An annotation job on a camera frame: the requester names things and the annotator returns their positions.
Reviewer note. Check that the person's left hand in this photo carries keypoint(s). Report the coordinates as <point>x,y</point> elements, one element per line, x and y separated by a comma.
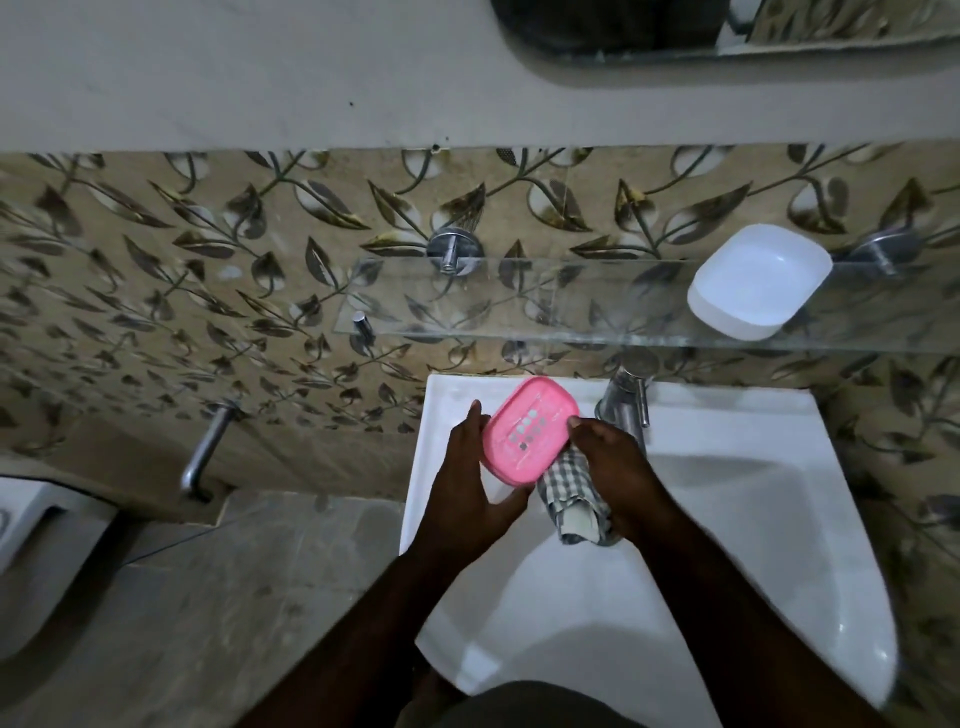
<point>457,495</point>

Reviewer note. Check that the person's right hand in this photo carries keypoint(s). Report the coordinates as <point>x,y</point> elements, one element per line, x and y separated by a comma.
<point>622,487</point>

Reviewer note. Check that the person's left thumb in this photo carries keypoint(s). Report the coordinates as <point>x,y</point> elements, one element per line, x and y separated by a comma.
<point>514,504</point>

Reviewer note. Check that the person's right fingers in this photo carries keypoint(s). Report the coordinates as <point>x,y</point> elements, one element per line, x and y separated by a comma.
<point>583,431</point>

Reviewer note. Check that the pink plastic soap dish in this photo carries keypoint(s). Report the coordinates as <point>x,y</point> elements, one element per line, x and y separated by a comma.
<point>529,427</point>

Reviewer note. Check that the checkered cloth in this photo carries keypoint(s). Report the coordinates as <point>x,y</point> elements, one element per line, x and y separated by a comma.
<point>574,502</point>

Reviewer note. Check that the person's right forearm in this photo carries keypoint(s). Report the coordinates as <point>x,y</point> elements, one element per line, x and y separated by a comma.
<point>735,630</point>

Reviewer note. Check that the person's left forearm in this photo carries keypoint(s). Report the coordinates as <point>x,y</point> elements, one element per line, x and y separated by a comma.
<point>375,637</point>

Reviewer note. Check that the chrome sink faucet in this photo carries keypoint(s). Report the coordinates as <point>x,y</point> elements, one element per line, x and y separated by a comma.
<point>624,405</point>

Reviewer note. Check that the white ceramic sink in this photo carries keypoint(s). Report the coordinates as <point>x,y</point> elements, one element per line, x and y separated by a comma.
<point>720,510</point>

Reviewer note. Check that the white plastic soap dish lid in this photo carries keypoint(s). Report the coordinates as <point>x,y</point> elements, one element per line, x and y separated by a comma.
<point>757,281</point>

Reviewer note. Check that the white toilet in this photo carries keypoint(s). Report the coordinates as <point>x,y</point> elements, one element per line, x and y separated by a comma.
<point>41,555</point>

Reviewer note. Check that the glass wall shelf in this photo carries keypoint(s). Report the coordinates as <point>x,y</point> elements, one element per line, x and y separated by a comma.
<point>555,307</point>

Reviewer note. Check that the chrome shelf bracket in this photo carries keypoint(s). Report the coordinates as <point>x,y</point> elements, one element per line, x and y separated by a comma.
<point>452,247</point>
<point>885,251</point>

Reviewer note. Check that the chrome shelf rail post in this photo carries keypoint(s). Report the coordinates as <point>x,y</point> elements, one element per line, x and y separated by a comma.
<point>363,326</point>

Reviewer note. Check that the chrome wall tap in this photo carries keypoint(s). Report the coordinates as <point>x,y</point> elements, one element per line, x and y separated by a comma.
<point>204,450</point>

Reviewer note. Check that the wall mirror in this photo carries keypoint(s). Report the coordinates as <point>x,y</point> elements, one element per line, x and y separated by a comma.
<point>675,26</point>

